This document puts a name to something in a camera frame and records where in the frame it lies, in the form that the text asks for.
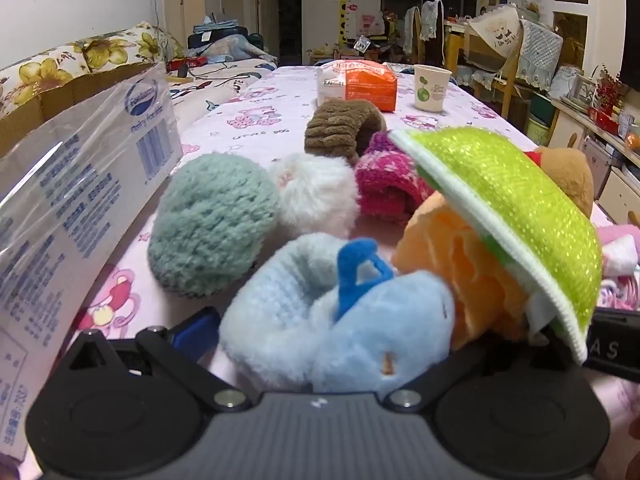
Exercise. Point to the light blue knitted sock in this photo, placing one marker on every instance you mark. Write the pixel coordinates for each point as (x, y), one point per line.
(275, 315)

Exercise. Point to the white fluffy pom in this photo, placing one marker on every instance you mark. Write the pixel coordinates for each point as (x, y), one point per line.
(315, 195)

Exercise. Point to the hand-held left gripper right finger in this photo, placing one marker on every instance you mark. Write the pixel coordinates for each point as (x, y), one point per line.
(465, 369)

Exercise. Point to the pink and white plush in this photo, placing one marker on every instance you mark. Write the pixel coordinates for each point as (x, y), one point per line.
(620, 252)

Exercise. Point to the giraffe height chart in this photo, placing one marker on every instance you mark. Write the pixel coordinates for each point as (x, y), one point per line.
(342, 7)

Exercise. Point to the cardboard box with clear tape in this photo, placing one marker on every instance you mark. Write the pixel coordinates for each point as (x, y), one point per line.
(75, 170)

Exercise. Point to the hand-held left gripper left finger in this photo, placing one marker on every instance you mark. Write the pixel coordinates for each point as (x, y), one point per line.
(197, 329)

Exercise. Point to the wooden chair beige cover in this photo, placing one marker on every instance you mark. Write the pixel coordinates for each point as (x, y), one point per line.
(492, 30)

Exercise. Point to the green knitted ball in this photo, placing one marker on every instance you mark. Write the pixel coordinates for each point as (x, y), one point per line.
(210, 225)

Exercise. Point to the orange tissue pack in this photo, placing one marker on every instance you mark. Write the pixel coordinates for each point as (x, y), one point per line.
(370, 85)

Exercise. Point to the red box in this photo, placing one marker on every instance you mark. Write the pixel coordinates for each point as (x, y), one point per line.
(187, 63)

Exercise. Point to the white paper cup green print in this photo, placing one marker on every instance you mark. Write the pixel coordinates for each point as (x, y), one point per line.
(430, 87)

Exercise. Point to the lime green scouring pad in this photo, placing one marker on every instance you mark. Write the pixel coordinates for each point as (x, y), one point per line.
(510, 200)

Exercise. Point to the brown teddy bear red bow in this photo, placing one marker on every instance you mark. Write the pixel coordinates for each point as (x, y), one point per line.
(567, 172)

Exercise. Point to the light blue plush whale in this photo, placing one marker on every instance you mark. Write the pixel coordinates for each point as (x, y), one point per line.
(385, 330)

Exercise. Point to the pink knitted sock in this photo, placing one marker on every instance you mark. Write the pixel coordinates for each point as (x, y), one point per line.
(387, 182)

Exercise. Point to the orange fruit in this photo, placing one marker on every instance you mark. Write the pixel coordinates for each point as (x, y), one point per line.
(634, 142)

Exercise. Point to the wooden chair teal lace cover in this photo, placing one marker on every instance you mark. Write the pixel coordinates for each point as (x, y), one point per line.
(540, 52)

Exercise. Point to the green waste bin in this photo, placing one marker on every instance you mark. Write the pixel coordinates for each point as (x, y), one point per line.
(539, 127)

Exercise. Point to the cream sideboard cabinet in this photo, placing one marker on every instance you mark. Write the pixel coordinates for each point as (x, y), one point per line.
(600, 160)

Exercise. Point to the brown fuzzy sock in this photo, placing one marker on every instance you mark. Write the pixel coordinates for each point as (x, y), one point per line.
(335, 127)

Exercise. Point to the orange bath pouf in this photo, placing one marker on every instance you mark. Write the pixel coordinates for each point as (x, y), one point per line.
(450, 260)

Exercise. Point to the pile of blue clothes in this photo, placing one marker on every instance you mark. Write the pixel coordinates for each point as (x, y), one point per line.
(225, 42)

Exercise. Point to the floral sofa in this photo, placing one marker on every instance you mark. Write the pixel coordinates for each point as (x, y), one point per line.
(50, 67)

